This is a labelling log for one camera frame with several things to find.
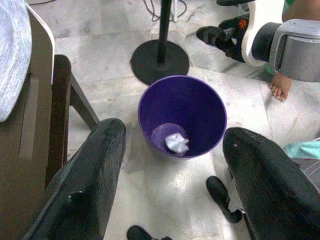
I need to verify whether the black robot foot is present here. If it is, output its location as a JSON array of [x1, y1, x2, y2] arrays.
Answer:
[[126, 224, 173, 240], [205, 175, 247, 224]]

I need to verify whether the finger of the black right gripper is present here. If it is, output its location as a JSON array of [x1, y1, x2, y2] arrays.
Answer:
[[196, 25, 235, 50], [216, 0, 253, 7]]

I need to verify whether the white quilted mattress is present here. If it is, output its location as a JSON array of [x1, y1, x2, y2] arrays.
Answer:
[[291, 156, 320, 193]]

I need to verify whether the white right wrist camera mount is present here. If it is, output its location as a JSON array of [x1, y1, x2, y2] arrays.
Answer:
[[241, 0, 287, 67]]

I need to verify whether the purple plastic waste bin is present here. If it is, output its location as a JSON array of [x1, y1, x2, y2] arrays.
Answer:
[[137, 74, 228, 161]]

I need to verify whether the grey white knit cloth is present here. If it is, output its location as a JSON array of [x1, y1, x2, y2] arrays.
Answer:
[[0, 0, 33, 123]]

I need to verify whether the dark wooden chair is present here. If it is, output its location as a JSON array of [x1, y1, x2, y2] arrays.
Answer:
[[0, 2, 101, 240]]

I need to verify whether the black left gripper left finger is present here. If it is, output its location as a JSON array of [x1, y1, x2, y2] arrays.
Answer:
[[23, 117, 127, 240]]

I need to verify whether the person bare foot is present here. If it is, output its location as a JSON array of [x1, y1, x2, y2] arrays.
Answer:
[[268, 71, 293, 103]]

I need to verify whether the black robot left foot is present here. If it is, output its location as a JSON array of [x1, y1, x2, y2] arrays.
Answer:
[[126, 224, 173, 240]]

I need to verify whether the crumpled white paper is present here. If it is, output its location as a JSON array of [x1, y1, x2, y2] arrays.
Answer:
[[164, 132, 190, 154]]

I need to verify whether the black floor stand with pole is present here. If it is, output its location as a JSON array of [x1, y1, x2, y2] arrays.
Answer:
[[129, 0, 190, 86]]

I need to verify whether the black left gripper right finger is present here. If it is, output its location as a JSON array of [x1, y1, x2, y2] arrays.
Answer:
[[222, 126, 320, 240]]

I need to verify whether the black robot right foot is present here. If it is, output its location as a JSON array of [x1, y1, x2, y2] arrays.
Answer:
[[205, 175, 247, 224]]

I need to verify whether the teal blanket with colourful patches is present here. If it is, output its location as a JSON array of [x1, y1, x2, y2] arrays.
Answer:
[[283, 140, 320, 161]]

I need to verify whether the dark floor cable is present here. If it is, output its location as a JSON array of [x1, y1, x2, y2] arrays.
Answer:
[[142, 0, 163, 22]]

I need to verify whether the person leg with green garment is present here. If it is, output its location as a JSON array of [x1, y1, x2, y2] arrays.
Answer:
[[281, 0, 320, 23]]

